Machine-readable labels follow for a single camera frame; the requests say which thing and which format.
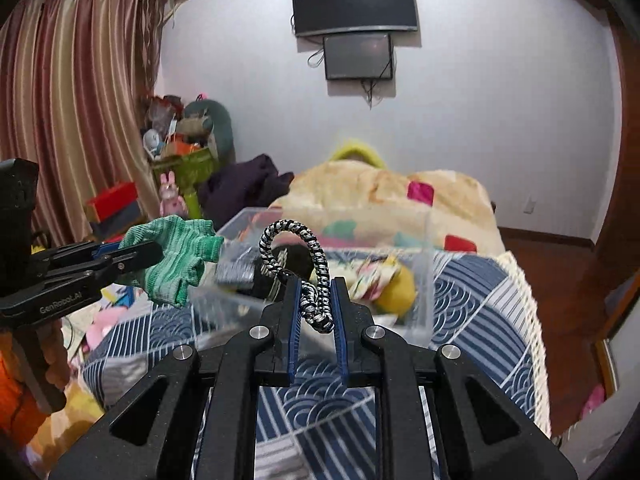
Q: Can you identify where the dark purple clothing pile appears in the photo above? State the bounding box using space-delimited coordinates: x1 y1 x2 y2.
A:
198 154 295 229

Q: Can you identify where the large wall television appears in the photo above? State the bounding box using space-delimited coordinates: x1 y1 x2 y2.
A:
292 0 418 37

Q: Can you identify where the yellow green pillow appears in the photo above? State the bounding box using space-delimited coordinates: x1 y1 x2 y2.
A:
329 139 386 169

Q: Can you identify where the yellow felt ball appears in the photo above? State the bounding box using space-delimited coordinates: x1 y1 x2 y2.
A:
373 266 416 318

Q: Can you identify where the green knitted cloth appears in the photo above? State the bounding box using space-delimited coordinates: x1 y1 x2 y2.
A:
119 214 224 308

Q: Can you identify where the clear plastic storage box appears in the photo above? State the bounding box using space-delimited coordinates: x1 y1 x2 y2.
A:
188 207 434 346

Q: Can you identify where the black pouch with chain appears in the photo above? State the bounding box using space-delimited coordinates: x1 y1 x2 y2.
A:
214 242 314 304

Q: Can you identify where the pink rabbit toy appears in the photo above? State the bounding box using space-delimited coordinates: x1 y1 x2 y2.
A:
158 170 189 219

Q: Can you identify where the red box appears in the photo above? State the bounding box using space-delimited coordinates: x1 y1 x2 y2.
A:
84 181 138 223

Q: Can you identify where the black white braided rope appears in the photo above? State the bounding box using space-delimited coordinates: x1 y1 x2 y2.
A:
257 218 335 335

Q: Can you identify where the brown wooden door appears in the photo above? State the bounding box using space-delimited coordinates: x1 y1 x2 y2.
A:
591 8 640 281

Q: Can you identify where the green bottle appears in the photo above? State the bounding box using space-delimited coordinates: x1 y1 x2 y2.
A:
183 188 202 219

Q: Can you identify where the person's left hand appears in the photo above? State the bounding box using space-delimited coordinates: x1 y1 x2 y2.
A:
40 320 70 391

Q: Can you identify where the green cardboard box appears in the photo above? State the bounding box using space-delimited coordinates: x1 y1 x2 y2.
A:
150 148 219 194

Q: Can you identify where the grey plush toy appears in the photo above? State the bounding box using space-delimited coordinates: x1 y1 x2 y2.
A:
176 99 235 164

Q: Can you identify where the beige fleece blanket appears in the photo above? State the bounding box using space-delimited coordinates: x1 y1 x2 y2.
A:
271 160 506 256

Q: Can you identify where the small wall monitor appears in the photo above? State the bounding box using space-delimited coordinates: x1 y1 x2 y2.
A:
323 32 394 81

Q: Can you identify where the blue white patterned tablecloth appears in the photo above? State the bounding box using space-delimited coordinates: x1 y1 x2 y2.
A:
81 249 551 480

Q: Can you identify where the striped brown curtain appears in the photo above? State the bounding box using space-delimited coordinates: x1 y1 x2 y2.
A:
1 0 166 245

